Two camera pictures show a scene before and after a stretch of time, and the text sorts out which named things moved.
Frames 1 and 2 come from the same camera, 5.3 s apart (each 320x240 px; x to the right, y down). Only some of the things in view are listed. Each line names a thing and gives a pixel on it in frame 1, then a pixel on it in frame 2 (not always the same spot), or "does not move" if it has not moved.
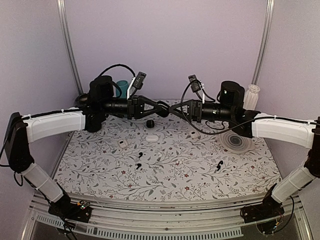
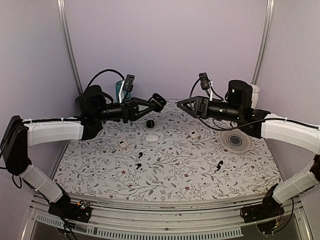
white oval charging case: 151,138 does not move
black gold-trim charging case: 164,109 to 159,99
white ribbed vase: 251,98 does not move
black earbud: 218,166 does not move
